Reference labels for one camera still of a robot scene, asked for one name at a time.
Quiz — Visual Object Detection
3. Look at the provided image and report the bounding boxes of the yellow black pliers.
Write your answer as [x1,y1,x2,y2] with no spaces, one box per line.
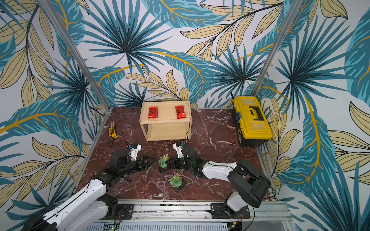
[106,129,125,146]

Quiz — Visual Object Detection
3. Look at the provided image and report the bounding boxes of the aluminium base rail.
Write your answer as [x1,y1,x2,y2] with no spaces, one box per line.
[43,200,298,231]

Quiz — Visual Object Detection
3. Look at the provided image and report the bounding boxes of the green tea bag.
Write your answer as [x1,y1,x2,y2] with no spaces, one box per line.
[159,154,169,173]
[168,173,187,193]

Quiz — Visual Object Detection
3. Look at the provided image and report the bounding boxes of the right aluminium corner post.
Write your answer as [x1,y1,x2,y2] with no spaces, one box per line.
[250,0,303,97]

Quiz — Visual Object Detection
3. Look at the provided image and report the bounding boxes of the left aluminium corner post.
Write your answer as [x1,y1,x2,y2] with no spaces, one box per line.
[39,0,111,111]

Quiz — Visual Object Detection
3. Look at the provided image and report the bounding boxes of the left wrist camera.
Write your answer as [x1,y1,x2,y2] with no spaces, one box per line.
[129,143,142,161]

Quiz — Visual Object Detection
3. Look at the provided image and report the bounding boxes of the aluminium corner post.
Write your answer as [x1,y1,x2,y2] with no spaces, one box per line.
[250,0,303,97]
[39,0,111,111]

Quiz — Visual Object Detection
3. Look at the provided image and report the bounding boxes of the red tea bag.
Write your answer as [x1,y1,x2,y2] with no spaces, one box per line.
[175,105,187,119]
[148,106,159,119]

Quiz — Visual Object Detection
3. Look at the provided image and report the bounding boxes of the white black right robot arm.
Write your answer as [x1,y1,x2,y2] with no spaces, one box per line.
[159,142,271,219]

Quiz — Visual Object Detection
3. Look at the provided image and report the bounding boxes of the yellow utility knife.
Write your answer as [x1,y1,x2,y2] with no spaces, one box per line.
[109,121,117,139]

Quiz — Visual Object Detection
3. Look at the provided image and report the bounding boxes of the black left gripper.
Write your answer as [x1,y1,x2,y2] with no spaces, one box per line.
[119,155,156,176]

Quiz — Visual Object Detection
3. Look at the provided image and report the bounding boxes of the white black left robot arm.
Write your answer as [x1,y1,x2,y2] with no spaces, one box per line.
[22,147,155,231]

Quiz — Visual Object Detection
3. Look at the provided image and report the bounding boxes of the light wooden two-tier shelf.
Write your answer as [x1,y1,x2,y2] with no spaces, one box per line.
[139,101,192,142]

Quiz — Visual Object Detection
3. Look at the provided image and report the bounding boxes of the yellow black toolbox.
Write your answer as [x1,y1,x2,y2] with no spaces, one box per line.
[232,96,273,147]

